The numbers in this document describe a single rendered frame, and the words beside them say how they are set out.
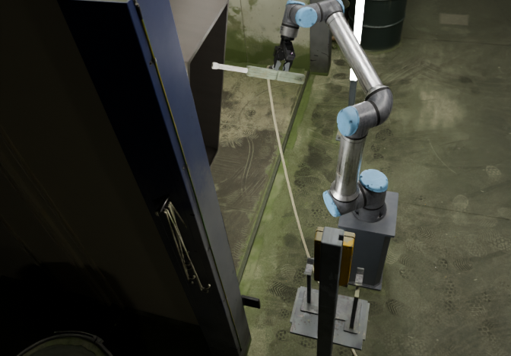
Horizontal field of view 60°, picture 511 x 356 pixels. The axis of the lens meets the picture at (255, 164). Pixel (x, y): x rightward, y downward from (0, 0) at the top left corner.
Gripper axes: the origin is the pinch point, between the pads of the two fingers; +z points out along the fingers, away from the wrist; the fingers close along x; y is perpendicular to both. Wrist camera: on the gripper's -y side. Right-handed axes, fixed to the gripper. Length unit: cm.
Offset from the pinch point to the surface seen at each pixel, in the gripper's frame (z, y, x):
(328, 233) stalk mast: 19, -117, 21
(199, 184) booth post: 25, -81, 51
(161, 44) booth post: -22, -98, 72
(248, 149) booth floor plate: 89, 121, -37
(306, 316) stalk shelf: 89, -76, -9
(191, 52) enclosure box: -6, -14, 49
